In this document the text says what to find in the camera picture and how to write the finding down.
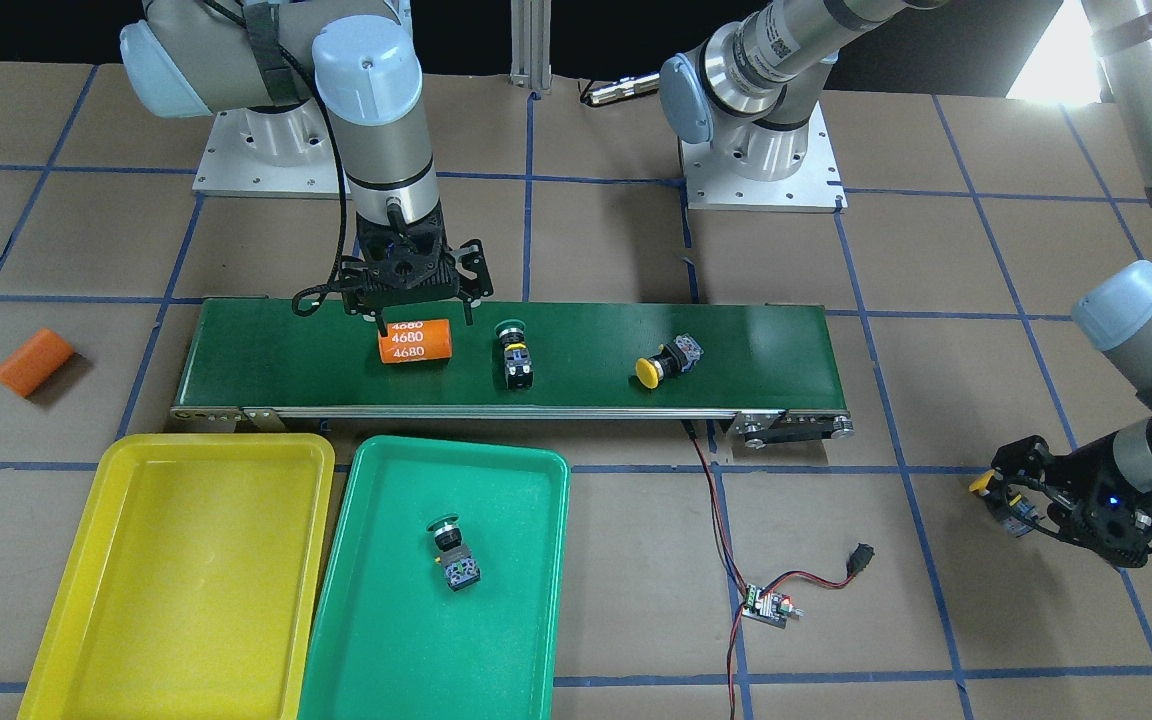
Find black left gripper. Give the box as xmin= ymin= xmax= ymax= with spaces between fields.
xmin=991 ymin=435 xmax=1152 ymax=569

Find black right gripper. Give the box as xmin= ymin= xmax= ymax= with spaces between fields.
xmin=340 ymin=215 xmax=495 ymax=338

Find orange cylinder with 4680 label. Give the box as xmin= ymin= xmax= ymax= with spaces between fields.
xmin=378 ymin=319 xmax=454 ymax=365

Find yellow push button switch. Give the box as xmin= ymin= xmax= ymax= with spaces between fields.
xmin=968 ymin=469 xmax=1041 ymax=538
xmin=634 ymin=333 xmax=704 ymax=389

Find plain orange cylinder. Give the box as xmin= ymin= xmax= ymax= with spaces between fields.
xmin=0 ymin=327 xmax=76 ymax=397

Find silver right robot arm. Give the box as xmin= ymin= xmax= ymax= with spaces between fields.
xmin=119 ymin=1 xmax=493 ymax=333

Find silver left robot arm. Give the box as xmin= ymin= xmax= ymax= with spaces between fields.
xmin=659 ymin=1 xmax=1152 ymax=569

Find green conveyor belt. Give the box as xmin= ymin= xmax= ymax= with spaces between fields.
xmin=172 ymin=300 xmax=852 ymax=448

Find small motor controller board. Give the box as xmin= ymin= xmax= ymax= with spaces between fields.
xmin=740 ymin=584 xmax=803 ymax=629

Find green plastic tray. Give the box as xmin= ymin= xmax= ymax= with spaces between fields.
xmin=298 ymin=435 xmax=570 ymax=719

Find yellow plastic tray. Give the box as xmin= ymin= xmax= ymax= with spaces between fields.
xmin=18 ymin=433 xmax=335 ymax=719

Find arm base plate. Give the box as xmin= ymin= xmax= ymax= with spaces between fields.
xmin=192 ymin=103 xmax=348 ymax=200
xmin=679 ymin=104 xmax=849 ymax=214

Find aluminium frame post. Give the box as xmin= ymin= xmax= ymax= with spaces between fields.
xmin=508 ymin=0 xmax=552 ymax=94

